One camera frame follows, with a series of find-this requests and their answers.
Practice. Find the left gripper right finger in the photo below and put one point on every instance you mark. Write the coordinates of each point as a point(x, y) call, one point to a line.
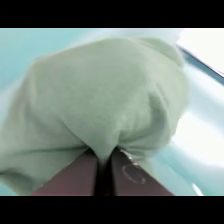
point(136, 181)

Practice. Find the pale green garment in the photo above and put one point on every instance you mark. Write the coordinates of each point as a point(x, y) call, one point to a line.
point(100, 100)

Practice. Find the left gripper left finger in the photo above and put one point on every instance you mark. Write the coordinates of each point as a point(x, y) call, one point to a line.
point(75, 180)

